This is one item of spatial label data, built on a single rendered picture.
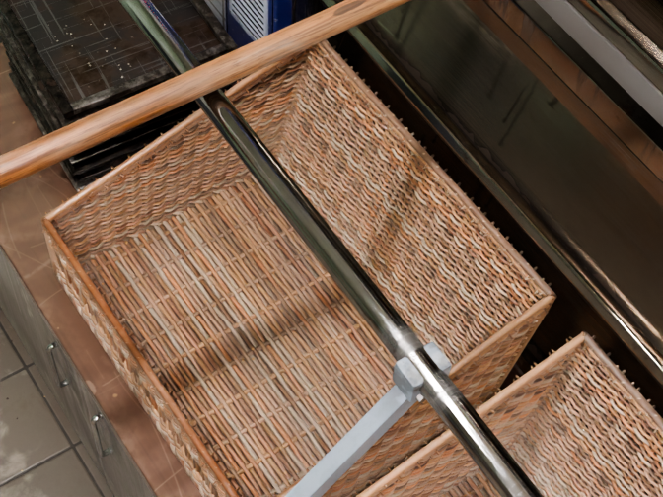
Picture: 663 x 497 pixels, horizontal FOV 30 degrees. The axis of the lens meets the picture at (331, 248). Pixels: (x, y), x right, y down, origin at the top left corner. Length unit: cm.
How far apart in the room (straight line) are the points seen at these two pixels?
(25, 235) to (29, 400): 59
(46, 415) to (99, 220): 69
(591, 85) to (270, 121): 67
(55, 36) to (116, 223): 30
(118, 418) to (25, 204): 41
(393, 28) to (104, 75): 46
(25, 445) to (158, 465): 72
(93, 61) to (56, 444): 84
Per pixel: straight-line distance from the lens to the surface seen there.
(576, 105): 144
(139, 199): 188
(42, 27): 197
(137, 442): 178
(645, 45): 108
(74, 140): 128
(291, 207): 125
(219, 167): 193
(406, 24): 167
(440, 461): 163
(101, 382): 183
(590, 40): 111
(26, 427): 246
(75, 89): 188
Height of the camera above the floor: 219
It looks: 56 degrees down
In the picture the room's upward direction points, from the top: 5 degrees clockwise
